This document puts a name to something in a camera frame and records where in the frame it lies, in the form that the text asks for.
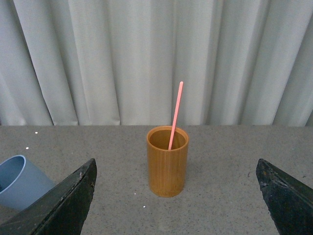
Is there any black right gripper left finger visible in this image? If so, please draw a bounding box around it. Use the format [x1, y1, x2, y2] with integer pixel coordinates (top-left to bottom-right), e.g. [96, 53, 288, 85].
[0, 158, 97, 235]

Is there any white curtain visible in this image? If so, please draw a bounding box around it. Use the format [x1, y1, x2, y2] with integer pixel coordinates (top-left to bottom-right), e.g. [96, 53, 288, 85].
[0, 0, 313, 126]

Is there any blue plastic cup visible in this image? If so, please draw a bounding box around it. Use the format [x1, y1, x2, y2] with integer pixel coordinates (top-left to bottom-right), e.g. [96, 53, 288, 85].
[0, 155, 55, 211]

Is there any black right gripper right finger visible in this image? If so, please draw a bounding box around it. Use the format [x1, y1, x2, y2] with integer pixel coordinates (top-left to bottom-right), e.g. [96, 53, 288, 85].
[256, 159, 313, 235]

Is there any brown bamboo holder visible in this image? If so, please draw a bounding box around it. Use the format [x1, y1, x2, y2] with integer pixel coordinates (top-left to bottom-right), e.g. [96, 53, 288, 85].
[146, 126, 189, 197]

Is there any pink chopstick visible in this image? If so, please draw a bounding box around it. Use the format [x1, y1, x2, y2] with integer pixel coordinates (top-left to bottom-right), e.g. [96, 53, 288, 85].
[168, 81, 184, 150]

